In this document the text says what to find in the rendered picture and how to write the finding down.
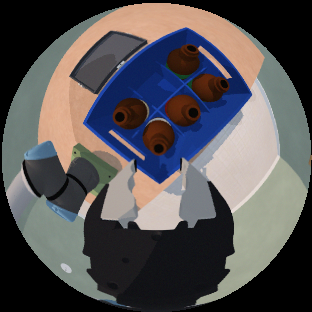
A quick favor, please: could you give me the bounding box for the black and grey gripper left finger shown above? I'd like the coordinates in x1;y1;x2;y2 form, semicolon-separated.
83;159;138;257

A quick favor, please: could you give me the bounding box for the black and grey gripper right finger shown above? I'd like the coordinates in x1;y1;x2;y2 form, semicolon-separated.
179;158;235;257

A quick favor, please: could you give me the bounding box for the blue plastic crate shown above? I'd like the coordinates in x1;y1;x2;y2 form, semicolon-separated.
83;27;252;184

